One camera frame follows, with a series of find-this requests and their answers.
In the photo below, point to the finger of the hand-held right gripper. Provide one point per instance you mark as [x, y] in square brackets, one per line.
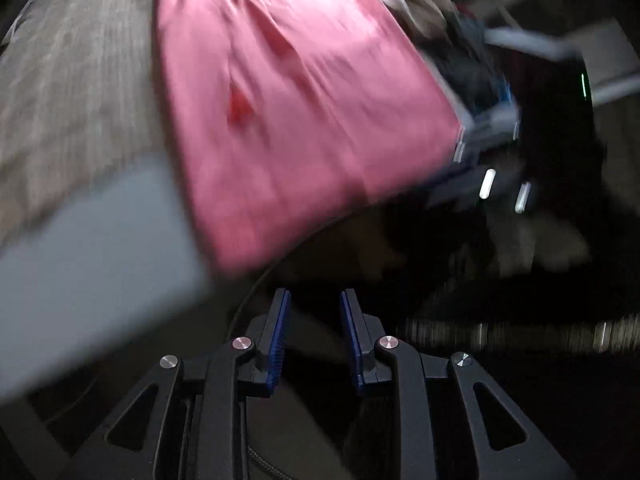
[490, 130]
[505, 92]

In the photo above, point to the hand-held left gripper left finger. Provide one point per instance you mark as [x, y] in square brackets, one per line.
[277, 345]

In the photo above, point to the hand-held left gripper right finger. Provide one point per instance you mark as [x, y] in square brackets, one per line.
[356, 350]

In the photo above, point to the pink shirt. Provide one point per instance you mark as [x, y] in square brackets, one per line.
[300, 110]

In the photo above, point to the dark grey garment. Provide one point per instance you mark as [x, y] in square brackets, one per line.
[450, 45]

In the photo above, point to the plaid rug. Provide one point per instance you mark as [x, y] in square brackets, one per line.
[75, 85]

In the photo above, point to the white window frame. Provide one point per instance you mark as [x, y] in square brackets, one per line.
[530, 40]

